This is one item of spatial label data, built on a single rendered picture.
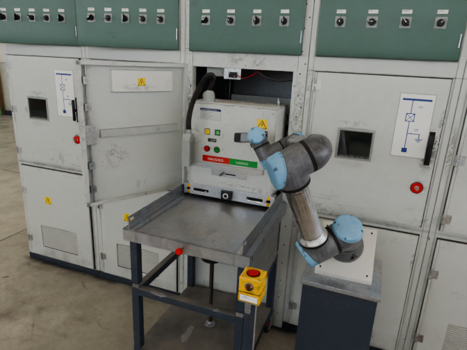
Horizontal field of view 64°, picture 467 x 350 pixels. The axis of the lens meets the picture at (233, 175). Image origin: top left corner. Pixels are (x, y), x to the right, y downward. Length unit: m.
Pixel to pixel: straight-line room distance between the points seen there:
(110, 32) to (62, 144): 0.88
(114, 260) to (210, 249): 1.39
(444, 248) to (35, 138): 2.67
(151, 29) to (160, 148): 0.67
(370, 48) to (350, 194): 0.73
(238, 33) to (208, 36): 0.17
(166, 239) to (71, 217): 1.40
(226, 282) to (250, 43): 1.47
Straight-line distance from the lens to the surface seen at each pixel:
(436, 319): 2.39
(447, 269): 2.24
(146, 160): 2.20
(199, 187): 2.14
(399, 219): 2.11
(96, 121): 2.04
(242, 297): 1.37
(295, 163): 1.21
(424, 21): 1.98
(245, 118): 1.96
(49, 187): 3.05
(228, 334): 2.23
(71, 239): 3.10
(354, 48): 1.97
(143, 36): 2.32
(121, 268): 2.89
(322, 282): 1.65
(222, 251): 1.60
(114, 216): 2.73
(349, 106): 1.98
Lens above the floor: 1.61
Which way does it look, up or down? 17 degrees down
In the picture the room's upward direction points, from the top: 3 degrees clockwise
